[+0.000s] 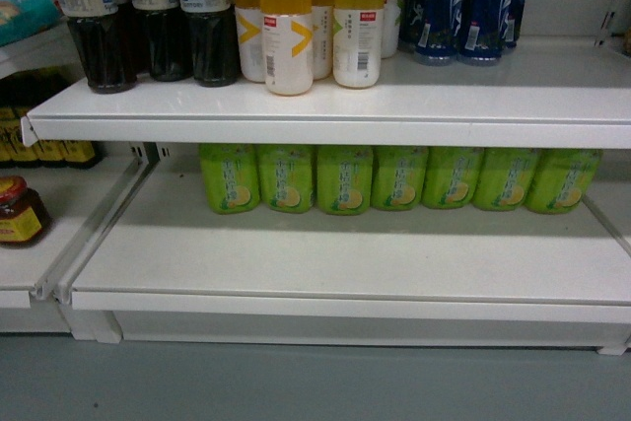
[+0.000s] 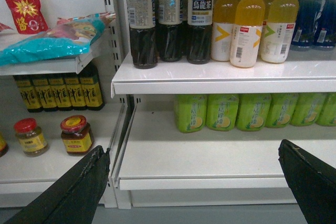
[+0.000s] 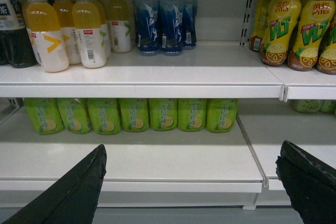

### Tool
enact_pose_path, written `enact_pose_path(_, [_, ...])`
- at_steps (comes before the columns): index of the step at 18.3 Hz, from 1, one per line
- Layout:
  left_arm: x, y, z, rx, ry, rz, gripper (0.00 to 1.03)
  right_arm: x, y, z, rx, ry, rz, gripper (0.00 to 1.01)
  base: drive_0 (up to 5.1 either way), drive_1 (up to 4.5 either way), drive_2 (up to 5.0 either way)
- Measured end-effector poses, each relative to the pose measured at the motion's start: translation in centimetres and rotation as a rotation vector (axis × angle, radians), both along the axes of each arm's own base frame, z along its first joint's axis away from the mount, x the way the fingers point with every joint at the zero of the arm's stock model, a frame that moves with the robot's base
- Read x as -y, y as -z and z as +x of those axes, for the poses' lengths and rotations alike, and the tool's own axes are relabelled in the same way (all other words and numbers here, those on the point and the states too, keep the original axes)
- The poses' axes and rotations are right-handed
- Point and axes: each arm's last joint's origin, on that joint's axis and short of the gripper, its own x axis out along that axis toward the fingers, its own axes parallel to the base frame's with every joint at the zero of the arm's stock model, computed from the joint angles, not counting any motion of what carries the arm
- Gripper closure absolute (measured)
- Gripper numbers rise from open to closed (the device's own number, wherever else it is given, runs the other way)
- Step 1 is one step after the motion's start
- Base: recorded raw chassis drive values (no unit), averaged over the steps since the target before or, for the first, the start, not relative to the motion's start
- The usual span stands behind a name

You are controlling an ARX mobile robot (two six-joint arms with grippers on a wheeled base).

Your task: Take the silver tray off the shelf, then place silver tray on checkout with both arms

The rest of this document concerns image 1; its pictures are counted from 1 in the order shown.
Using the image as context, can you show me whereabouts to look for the blue water bottle left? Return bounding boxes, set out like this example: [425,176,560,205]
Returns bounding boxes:
[414,0,463,66]

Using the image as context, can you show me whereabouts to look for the blue water bottle right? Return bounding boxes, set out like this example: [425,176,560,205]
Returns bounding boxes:
[458,0,512,66]

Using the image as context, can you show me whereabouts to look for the dark oolong tea bottle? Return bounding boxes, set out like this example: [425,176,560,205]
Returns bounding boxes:
[179,0,241,87]

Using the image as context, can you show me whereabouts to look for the white upper shelf board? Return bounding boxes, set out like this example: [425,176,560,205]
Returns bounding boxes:
[21,36,630,149]

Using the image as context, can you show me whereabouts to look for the dark tea bottle middle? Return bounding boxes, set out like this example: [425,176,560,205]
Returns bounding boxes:
[132,0,192,82]

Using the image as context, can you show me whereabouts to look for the yellow label dark bottles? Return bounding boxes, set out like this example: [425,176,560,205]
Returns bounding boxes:
[1,68,103,169]

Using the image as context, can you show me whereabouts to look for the orange juice bottle left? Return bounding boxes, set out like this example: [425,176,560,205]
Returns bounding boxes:
[235,0,265,83]

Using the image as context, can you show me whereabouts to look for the blue water bottle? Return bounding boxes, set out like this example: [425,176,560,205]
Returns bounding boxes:
[414,0,463,66]
[458,0,512,66]

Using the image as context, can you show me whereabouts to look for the orange juice bottle right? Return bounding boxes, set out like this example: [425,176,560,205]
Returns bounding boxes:
[333,0,385,89]

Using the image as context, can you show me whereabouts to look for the teal snack bag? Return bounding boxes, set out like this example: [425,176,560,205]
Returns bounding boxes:
[1,0,62,46]

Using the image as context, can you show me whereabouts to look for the green lemon drink bottle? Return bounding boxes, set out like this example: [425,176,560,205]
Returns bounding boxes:
[471,147,541,211]
[525,149,603,215]
[421,146,484,209]
[371,145,429,211]
[256,144,316,214]
[316,145,374,216]
[198,143,260,215]

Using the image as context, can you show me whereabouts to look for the red lid sauce jar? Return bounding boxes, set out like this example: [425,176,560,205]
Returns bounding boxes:
[1,175,52,246]

